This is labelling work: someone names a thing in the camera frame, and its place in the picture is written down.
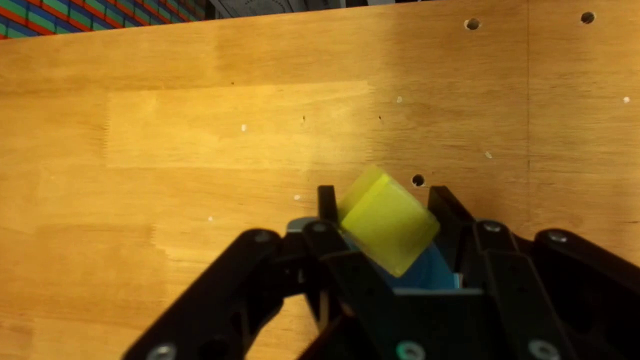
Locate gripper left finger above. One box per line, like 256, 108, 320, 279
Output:
121, 185, 397, 360

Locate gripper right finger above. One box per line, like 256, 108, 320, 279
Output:
426, 185, 640, 360

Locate yellow block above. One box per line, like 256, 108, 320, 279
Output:
338, 165, 442, 278

